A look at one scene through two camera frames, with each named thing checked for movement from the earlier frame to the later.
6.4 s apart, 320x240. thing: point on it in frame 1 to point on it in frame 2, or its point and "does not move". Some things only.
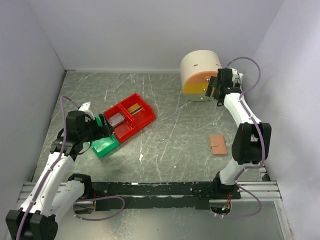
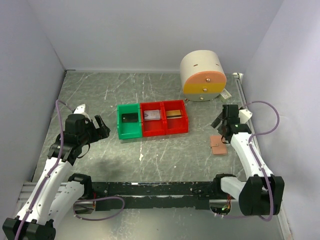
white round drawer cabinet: [196, 67] does not move
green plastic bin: [103, 146] to [128, 130]
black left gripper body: [93, 132] does not move
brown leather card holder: [218, 144] does not move
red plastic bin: [142, 117] to [177, 125]
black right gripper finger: [213, 87] to [215, 123]
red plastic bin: [125, 129] to [152, 128]
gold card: [134, 108] to [172, 114]
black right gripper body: [235, 86] to [220, 129]
